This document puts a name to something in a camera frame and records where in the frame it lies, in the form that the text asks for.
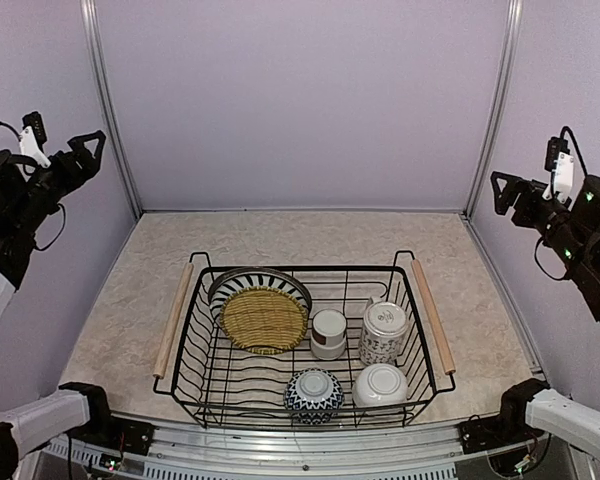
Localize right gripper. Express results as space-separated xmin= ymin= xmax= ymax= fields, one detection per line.
xmin=492 ymin=171 xmax=590 ymax=271

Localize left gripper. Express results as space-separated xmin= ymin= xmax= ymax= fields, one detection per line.
xmin=10 ymin=130 xmax=103 ymax=233

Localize white floral patterned mug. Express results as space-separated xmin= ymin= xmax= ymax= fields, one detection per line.
xmin=358 ymin=296 xmax=407 ymax=365

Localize black white striped plate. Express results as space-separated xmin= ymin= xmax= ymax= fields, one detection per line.
xmin=208 ymin=267 xmax=313 ymax=322

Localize yellow woven bamboo tray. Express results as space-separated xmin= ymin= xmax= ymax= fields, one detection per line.
xmin=218 ymin=287 xmax=308 ymax=355

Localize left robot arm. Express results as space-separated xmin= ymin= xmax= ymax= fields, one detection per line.
xmin=0 ymin=128 xmax=120 ymax=479

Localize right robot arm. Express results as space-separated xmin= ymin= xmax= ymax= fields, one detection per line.
xmin=491 ymin=172 xmax=600 ymax=462

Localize plain white bowl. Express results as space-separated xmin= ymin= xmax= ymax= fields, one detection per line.
xmin=352 ymin=363 xmax=408 ymax=408

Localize white brown ceramic cup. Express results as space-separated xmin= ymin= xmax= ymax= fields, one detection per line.
xmin=310 ymin=309 xmax=347 ymax=361

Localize blue white patterned bowl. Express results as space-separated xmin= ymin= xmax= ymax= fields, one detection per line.
xmin=283 ymin=368 xmax=345 ymax=425

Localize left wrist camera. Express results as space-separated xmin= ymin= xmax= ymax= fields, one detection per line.
xmin=19 ymin=111 xmax=51 ymax=168

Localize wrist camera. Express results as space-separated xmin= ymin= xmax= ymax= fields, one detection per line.
xmin=19 ymin=111 xmax=51 ymax=168
xmin=543 ymin=137 xmax=574 ymax=205

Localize left aluminium corner post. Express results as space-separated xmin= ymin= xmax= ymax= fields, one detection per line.
xmin=80 ymin=0 xmax=144 ymax=221

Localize aluminium corner post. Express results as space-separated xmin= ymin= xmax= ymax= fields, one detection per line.
xmin=464 ymin=0 xmax=524 ymax=221
xmin=80 ymin=0 xmax=144 ymax=221

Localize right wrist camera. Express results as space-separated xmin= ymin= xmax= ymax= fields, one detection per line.
xmin=543 ymin=137 xmax=574 ymax=205

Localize right wooden rack handle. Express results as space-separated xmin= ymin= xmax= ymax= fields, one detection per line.
xmin=411 ymin=259 xmax=456 ymax=376

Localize wooden rack handle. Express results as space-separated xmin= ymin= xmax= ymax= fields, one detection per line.
xmin=153 ymin=263 xmax=194 ymax=380
xmin=411 ymin=259 xmax=456 ymax=376

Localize right aluminium corner post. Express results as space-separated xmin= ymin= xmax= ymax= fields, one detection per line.
xmin=464 ymin=0 xmax=524 ymax=221

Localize left wooden rack handle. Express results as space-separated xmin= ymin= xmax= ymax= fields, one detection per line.
xmin=153 ymin=263 xmax=194 ymax=380

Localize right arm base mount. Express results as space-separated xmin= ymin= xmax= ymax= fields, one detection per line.
xmin=457 ymin=415 xmax=514 ymax=455

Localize black wire dish rack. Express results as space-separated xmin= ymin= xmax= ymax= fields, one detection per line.
xmin=153 ymin=250 xmax=442 ymax=431

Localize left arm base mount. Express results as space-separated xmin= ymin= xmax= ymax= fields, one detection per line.
xmin=68 ymin=416 xmax=155 ymax=456

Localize aluminium front rail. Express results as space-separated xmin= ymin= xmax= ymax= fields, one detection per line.
xmin=20 ymin=419 xmax=577 ymax=479

